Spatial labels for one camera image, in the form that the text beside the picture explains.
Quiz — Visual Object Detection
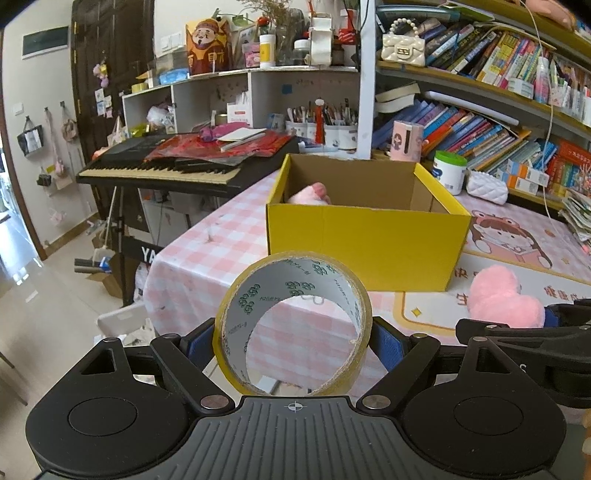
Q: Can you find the white quilted purse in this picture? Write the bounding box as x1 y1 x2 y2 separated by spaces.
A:
466 171 509 205

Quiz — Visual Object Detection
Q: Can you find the pink humidifier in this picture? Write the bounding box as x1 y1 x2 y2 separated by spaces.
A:
390 121 424 162

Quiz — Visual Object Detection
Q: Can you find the cream pearl handbag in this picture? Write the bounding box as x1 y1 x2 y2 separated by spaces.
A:
381 18 426 67

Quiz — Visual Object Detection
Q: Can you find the white charging cable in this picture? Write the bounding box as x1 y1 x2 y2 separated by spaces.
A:
519 0 562 222

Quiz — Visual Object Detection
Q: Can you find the large pink plush pig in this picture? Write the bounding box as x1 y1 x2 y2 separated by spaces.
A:
287 182 331 206

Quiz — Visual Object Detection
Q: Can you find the white printed desk mat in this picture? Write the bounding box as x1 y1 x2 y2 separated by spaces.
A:
399 248 591 342

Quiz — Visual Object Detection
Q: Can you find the black keyboard piano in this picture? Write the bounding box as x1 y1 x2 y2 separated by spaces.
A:
76 131 298 199

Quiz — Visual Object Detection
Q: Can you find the small pink plush toy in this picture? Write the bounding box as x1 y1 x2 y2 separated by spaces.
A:
467 265 545 328

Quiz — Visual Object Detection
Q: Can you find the yellow cardboard box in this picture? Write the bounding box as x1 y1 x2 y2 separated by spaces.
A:
266 154 472 292

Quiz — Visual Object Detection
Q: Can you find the yellow tape roll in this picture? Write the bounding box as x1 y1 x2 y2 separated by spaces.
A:
212 251 373 396

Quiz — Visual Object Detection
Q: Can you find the stack of papers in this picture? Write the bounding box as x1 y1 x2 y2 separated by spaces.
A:
559 189 591 243

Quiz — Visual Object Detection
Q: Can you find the white jar green lid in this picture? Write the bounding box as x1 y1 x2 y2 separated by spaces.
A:
432 150 468 196

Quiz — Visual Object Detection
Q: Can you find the fortune god figure box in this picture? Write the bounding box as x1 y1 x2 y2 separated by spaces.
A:
185 17 232 76

